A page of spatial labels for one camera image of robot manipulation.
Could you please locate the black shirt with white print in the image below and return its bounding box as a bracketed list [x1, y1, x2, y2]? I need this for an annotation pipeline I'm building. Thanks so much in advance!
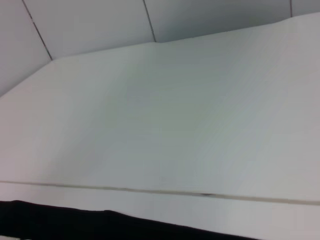
[0, 199, 261, 240]

